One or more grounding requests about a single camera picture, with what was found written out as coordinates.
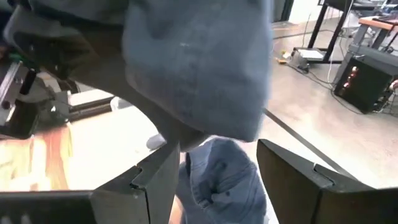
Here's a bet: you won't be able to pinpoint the grey cap with dark lining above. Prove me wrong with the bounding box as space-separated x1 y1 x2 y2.
2 0 275 153

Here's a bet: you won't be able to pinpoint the clear plastic bin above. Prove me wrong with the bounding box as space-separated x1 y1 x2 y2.
146 133 169 151

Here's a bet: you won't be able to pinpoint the dark blue denim hat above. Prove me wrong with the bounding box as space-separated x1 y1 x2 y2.
175 136 269 224

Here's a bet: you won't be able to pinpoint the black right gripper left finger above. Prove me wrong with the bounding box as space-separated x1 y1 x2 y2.
0 141 182 224

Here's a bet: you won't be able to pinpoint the black computer tower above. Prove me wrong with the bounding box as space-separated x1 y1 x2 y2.
333 57 395 114

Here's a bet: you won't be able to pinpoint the black aluminium table frame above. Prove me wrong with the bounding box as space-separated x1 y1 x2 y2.
67 95 115 122

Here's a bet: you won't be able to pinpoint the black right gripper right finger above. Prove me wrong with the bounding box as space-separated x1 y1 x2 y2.
256 138 398 224

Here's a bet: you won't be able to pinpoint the black desk legs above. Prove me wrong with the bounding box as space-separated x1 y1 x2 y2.
307 0 354 65

